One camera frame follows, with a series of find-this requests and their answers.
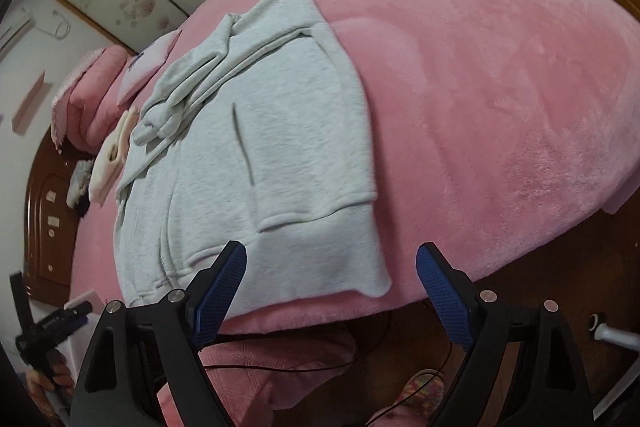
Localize pink pyjama legs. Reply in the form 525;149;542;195
156;328;452;427

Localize colourful knitted right slipper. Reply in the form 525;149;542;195
395;369;446;418

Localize light grey hoodie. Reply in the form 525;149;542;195
114;0;390;317

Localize white pink printed pillow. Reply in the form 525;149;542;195
116;29;181;106

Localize grey small folded cloth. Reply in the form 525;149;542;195
66;159;94;208

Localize black thin cable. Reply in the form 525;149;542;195
199;330;457;427

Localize cream folded garment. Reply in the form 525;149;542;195
89;106;139;206

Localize pink folded quilt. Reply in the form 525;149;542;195
50;46;131;154

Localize dark wooden headboard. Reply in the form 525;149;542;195
23;132;89;307

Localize pink fleece bed blanket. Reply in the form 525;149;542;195
69;0;640;333

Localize person left hand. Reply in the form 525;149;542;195
26;351;75;416

